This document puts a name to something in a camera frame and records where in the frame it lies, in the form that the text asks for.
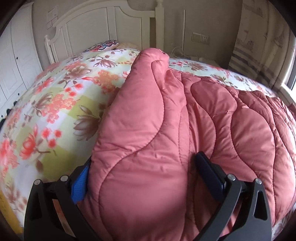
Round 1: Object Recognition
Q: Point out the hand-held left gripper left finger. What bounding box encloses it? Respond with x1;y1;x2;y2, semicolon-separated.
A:
24;158;100;241

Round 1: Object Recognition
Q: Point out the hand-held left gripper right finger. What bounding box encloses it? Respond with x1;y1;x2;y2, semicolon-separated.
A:
195;151;273;241

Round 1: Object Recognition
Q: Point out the pink quilted comforter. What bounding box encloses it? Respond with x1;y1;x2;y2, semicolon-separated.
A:
80;47;296;241

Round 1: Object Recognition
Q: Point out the bed with floral sheet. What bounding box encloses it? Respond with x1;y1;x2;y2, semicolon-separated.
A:
0;47;293;241

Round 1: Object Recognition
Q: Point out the small dark object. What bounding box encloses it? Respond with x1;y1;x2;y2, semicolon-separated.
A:
0;108;14;128

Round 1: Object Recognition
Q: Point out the stone windowsill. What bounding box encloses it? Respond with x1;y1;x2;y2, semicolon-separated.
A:
275;83;296;109

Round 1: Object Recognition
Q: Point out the dark framed window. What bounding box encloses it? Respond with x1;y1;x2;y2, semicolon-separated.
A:
287;67;296;93

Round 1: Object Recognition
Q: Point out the printed beige curtain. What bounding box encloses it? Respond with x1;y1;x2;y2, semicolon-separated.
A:
228;0;295;88

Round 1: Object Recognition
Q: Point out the white wardrobe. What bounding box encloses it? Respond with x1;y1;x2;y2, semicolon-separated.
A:
0;2;43;116

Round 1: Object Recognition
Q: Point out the colourful embroidered pillow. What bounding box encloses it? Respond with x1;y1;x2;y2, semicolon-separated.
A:
83;40;121;53

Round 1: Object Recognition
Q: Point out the cream fluffy blanket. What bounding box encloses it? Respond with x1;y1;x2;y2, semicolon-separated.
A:
117;41;141;50

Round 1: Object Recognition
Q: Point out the white wooden headboard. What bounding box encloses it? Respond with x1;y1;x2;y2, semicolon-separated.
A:
45;0;164;65

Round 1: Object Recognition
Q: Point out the white cable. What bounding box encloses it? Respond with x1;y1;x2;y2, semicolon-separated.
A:
171;47;185;58

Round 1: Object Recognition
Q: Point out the paper sheet on wall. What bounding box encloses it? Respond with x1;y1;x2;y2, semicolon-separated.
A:
47;6;60;26

